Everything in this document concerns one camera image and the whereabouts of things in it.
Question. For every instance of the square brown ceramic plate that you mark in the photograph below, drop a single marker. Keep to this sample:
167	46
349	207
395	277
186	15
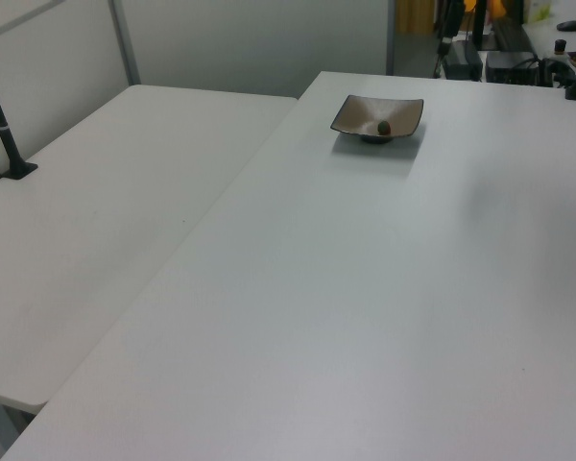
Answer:
360	115

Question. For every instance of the yellow wooden cabinet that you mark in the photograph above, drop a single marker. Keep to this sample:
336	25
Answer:
414	16

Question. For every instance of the aluminium partition end post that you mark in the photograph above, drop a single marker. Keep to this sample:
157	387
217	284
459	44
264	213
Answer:
391	38

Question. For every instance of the black pole with square base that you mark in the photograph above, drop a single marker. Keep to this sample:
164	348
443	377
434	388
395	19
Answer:
2	139

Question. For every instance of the red strawberry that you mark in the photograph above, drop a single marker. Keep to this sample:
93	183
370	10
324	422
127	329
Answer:
384	127

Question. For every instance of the green and white box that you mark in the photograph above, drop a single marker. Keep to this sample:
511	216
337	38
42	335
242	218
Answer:
538	9

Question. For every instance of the black computer mouse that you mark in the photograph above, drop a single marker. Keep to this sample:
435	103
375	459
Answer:
568	25

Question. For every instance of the small black joystick knob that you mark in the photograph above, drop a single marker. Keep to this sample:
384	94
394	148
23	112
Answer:
560	45

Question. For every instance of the black electronics box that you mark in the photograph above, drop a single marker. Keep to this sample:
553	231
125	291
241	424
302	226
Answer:
463	60
511	67

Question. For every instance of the aluminium partition frame post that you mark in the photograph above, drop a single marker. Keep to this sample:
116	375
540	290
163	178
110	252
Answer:
125	43

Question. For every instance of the black monitor stand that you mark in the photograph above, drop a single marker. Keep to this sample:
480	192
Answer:
480	24

